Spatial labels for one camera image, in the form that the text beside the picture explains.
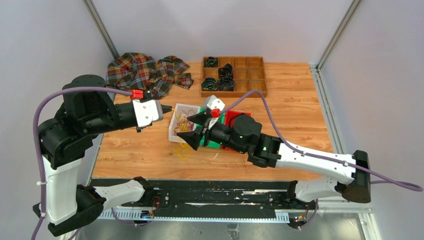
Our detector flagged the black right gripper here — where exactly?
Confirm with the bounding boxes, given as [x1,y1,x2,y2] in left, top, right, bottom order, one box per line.
[176,112,245,155]

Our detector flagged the red cable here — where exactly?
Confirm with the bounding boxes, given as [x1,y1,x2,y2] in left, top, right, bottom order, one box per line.
[174,105,198,135]

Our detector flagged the yellow cable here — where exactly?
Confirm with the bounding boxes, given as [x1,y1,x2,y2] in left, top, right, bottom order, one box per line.
[170,107,196,162]

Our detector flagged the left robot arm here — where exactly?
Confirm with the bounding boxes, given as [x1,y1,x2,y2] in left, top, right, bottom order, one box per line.
[33,74,172,237]

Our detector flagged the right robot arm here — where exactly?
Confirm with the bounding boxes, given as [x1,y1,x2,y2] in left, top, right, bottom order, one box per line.
[177,111,371,209]

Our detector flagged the green plastic bin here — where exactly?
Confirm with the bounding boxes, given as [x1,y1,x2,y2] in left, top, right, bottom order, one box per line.
[199,113,226,149]

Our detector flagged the red plastic bin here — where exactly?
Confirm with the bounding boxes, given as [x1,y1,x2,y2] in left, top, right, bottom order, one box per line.
[221,110,253,152]

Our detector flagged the white plastic bin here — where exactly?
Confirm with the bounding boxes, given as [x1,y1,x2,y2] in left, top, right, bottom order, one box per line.
[168,103,201,143]

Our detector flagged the rolled dark tie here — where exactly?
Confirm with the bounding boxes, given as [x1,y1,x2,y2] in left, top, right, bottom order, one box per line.
[201,77,219,92]
[218,76,235,92]
[218,63,234,78]
[203,56,219,68]

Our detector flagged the plaid cloth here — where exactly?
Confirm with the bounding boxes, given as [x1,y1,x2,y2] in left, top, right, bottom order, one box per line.
[105,52,194,100]

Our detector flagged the wooden compartment tray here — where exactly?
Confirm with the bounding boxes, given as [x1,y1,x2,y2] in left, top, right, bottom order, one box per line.
[200,56,268,98]

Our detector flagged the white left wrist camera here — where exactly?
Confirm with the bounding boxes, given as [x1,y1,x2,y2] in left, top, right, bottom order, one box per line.
[131,99,164,129]

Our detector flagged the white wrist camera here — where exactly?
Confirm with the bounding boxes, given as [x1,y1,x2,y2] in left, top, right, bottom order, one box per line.
[202,95,225,111]
[131,99,164,129]

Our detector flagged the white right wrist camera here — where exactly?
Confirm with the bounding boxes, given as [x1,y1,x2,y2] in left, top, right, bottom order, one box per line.
[202,95,225,111]

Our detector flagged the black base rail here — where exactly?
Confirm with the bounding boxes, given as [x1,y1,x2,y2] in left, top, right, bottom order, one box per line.
[100,179,318,230]

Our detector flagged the aluminium frame profile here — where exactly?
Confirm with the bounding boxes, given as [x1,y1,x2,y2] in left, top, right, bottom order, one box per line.
[62,185,375,240]

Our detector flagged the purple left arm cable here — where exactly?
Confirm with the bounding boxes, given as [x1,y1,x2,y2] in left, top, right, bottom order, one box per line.
[31,86,144,240]

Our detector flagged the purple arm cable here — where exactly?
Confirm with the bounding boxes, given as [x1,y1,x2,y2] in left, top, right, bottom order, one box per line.
[31,86,144,240]
[210,89,424,193]

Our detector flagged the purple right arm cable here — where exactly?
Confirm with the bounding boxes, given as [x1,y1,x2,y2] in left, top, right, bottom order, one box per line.
[210,89,424,193]

